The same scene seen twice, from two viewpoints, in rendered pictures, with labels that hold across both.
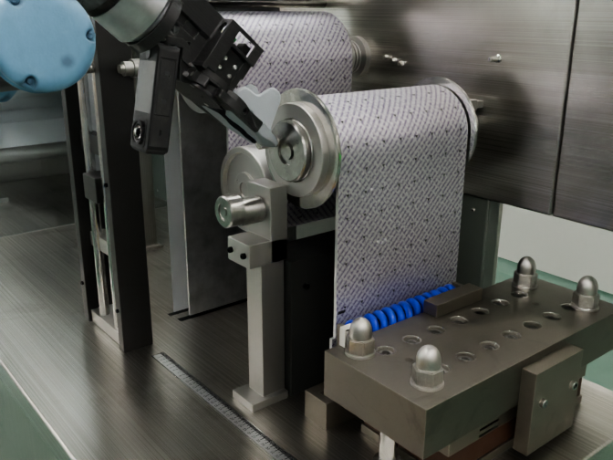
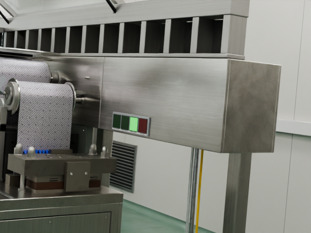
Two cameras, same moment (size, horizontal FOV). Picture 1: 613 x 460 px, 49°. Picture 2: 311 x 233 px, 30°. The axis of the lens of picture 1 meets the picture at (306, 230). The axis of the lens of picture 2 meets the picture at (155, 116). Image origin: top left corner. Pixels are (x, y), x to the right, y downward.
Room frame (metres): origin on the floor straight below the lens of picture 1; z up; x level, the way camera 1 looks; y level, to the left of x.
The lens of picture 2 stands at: (-1.50, -0.67, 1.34)
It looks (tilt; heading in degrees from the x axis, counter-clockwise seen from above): 3 degrees down; 2
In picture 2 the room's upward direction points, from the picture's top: 4 degrees clockwise
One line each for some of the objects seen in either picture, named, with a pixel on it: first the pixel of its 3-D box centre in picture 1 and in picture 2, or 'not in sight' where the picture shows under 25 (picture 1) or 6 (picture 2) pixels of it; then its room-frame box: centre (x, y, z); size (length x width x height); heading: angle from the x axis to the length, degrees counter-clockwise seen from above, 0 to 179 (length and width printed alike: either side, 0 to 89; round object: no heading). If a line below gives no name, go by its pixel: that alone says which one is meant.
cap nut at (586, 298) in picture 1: (587, 291); (104, 151); (0.84, -0.38, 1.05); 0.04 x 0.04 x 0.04
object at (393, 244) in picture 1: (401, 250); (45, 133); (0.85, -0.13, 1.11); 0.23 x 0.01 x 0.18; 129
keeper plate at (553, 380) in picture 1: (550, 399); (77, 176); (0.72, -0.30, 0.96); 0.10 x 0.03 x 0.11; 129
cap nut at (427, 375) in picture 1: (428, 364); (31, 152); (0.64, -0.13, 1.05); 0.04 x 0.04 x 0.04
